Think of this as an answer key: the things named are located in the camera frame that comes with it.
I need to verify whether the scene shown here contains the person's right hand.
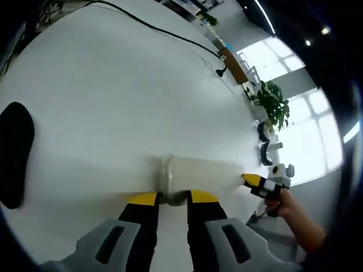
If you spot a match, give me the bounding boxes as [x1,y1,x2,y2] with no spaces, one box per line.
[263,189,294,218]

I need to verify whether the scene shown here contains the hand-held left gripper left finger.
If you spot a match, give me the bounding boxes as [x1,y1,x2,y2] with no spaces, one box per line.
[39,192,159,272]

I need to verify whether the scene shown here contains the black computer mouse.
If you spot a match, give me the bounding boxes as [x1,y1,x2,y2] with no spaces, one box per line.
[0,101,36,210]

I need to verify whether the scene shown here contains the bright window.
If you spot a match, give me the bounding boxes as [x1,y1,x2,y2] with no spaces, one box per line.
[236,36,307,83]
[279,87,344,186]

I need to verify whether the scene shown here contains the green potted plant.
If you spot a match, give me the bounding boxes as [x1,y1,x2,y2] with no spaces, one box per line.
[243,80,290,131]

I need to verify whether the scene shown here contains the brown cardboard box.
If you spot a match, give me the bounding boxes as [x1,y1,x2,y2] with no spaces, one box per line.
[217,46,248,85]

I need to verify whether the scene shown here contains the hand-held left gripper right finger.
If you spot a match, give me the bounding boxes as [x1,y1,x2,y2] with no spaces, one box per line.
[187,189,302,272]

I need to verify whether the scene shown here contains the black table cable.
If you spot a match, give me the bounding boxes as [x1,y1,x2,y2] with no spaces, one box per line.
[81,0,229,78]

